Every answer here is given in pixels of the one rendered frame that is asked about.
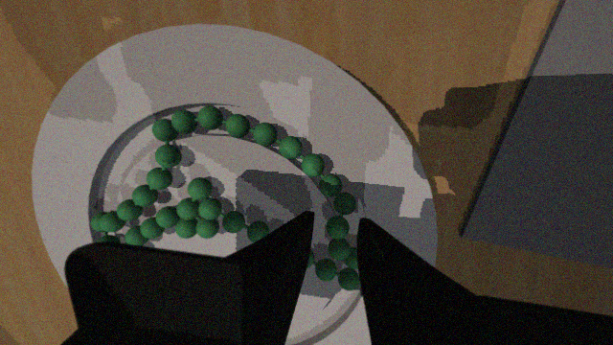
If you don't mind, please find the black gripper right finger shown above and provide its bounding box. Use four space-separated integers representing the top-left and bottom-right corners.
357 218 613 345

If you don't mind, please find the grey round bead board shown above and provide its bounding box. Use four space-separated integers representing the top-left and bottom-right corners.
32 23 438 345

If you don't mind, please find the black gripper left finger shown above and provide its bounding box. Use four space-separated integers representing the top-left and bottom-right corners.
64 211 315 345

